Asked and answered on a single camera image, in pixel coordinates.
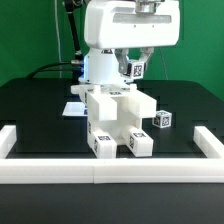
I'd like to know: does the white sheet with tags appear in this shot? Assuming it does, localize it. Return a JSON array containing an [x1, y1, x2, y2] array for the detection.
[[62, 102, 87, 117]]

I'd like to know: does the black cable on stand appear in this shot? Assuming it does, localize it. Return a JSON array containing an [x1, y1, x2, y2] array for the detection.
[[25, 0, 88, 80]]

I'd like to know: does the white chair backrest part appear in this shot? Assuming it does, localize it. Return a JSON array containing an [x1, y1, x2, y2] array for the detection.
[[71, 84, 157, 121]]

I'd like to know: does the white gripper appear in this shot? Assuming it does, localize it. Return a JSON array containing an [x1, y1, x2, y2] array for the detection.
[[84, 0, 180, 76]]

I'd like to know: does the white chair seat part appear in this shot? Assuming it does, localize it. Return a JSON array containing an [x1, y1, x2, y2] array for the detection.
[[87, 111, 142, 147]]

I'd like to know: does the white U-shaped border fence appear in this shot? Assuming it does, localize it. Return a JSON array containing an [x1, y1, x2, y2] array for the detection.
[[0, 125, 224, 184]]

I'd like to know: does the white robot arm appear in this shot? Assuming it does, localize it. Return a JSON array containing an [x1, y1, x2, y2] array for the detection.
[[79, 0, 180, 85]]

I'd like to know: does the white tagged cube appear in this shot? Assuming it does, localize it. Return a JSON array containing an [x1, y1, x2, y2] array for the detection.
[[126, 60, 145, 79]]

